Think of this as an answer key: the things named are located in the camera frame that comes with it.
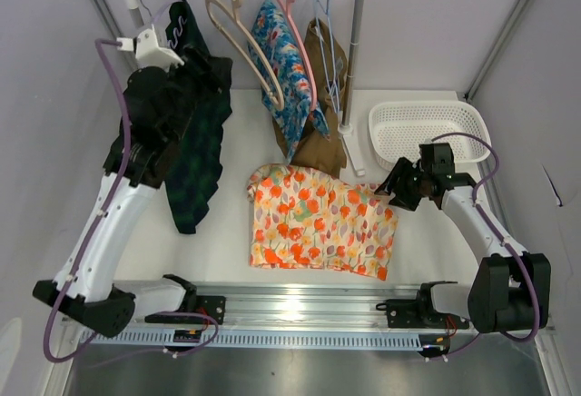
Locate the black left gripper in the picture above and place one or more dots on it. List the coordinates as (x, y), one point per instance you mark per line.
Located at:
(212, 76)

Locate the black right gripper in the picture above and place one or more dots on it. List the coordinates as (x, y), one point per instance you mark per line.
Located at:
(402, 169)

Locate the blue floral skirt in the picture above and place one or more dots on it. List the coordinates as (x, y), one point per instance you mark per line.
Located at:
(275, 39)

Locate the pink plastic hanger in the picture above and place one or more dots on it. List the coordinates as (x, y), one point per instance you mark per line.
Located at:
(286, 7)

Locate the orange floral cloth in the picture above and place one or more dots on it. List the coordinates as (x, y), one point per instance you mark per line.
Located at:
(304, 218)

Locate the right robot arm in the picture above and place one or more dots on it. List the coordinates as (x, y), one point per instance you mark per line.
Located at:
(511, 289)

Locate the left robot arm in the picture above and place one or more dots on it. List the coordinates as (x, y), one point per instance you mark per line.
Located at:
(85, 289)

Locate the lavender wavy hanger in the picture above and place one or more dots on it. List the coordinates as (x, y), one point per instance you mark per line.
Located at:
(173, 32)

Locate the dark green plaid skirt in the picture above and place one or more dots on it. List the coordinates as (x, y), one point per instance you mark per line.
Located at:
(176, 135)

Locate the tan khaki skirt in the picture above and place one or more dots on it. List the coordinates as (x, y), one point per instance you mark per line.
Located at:
(323, 153)

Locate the white perforated plastic basket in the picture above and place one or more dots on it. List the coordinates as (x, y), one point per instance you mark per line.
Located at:
(397, 129)

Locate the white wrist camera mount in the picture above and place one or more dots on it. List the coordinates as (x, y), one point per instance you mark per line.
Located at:
(149, 50)

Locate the blue wire hanger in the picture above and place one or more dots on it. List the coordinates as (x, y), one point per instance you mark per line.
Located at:
(330, 61)

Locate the slotted cable duct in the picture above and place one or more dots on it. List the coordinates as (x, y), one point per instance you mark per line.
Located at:
(234, 338)

